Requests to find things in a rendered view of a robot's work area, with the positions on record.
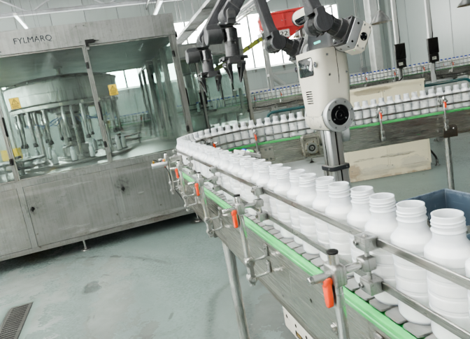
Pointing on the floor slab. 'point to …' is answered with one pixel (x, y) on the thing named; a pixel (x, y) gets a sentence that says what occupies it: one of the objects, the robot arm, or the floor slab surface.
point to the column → (373, 29)
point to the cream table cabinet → (357, 172)
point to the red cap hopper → (285, 24)
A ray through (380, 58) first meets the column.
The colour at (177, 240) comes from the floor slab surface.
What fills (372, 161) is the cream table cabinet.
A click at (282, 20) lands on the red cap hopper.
